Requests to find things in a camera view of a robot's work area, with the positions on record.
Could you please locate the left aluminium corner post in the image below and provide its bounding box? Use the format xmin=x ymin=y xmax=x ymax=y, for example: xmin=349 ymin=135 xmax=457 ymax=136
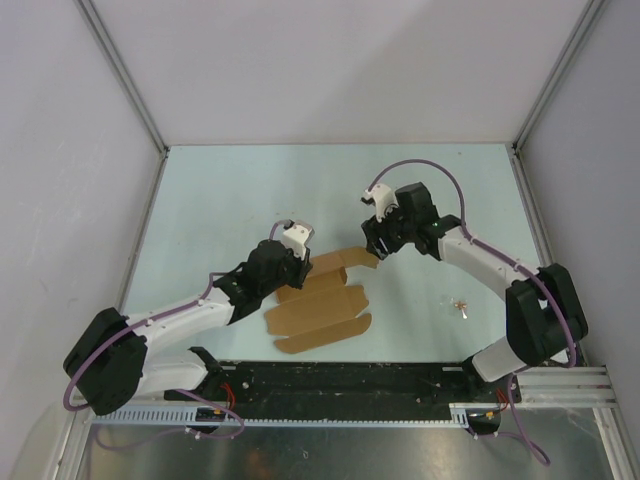
xmin=73 ymin=0 xmax=168 ymax=155

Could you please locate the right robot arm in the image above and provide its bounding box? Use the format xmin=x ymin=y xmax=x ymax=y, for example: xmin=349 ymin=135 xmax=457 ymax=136
xmin=361 ymin=182 xmax=588 ymax=401

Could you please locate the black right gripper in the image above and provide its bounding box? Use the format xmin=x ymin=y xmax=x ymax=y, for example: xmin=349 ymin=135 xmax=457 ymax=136
xmin=361 ymin=200 xmax=416 ymax=261

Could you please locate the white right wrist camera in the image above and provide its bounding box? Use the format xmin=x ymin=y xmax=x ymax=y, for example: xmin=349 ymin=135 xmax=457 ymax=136
xmin=361 ymin=183 xmax=398 ymax=223

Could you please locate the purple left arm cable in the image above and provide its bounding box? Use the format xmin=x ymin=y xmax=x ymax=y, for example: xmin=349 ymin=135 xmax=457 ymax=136
xmin=63 ymin=218 xmax=246 ymax=450

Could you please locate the right aluminium corner post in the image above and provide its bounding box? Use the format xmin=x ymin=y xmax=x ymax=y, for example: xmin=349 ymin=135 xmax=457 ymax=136
xmin=511 ymin=0 xmax=610 ymax=151

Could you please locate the small copper debris piece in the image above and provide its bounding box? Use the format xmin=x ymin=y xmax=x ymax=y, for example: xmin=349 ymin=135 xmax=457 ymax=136
xmin=453 ymin=300 xmax=468 ymax=320

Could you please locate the aluminium corner post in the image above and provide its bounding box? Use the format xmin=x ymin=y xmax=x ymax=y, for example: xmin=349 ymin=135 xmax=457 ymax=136
xmin=73 ymin=0 xmax=168 ymax=155
xmin=511 ymin=0 xmax=610 ymax=151

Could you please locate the brown cardboard box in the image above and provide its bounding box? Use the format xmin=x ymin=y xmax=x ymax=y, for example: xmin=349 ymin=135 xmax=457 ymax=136
xmin=264 ymin=247 xmax=379 ymax=355

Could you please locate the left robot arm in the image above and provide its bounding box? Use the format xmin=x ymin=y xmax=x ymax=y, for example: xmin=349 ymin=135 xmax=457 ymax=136
xmin=62 ymin=240 xmax=312 ymax=415

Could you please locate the grey slotted cable duct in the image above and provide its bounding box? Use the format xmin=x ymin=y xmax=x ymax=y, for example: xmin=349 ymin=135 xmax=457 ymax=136
xmin=92 ymin=402 xmax=473 ymax=429

